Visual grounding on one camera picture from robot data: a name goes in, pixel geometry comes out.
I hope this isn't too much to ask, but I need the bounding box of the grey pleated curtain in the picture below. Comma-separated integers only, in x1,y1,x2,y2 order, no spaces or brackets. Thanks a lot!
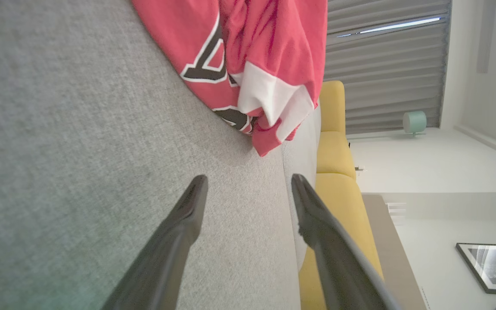
323,0,452,135

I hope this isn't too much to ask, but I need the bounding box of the yellow sofa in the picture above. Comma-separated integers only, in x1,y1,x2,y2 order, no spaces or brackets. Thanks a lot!
298,81,384,310

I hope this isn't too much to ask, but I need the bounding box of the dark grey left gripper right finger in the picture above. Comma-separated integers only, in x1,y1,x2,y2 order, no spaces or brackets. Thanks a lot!
291,174,402,310

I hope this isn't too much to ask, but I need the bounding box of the black framed wall picture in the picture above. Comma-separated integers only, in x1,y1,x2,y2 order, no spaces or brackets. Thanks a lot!
455,243,496,297

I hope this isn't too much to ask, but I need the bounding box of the small grey sofa seat cushion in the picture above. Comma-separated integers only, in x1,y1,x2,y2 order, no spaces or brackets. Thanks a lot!
282,101,321,272

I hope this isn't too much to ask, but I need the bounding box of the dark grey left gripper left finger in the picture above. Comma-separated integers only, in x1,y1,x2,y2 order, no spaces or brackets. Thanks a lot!
102,174,209,310

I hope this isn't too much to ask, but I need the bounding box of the red jersey with black letters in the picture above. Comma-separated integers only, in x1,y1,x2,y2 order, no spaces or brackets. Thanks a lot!
132,0,329,157

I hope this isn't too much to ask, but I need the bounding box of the mint green round lamp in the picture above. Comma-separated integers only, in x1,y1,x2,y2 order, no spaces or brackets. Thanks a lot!
403,111,428,138

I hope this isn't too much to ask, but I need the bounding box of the large grey sofa seat cushion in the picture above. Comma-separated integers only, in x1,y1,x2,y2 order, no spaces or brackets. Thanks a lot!
0,0,302,310

